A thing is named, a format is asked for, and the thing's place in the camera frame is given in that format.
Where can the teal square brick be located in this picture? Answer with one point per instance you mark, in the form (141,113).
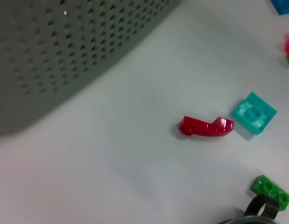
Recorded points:
(254,114)

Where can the grey perforated storage bin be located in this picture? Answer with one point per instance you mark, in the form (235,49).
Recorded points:
(53,58)

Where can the blue square brick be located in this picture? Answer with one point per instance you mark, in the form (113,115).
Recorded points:
(283,6)

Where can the dark red curved brick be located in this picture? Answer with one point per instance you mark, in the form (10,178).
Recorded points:
(200,128)

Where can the bright green long brick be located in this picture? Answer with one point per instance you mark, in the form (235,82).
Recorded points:
(270,189)

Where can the glass teacup black sleeve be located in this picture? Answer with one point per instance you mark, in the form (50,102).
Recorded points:
(261,207)

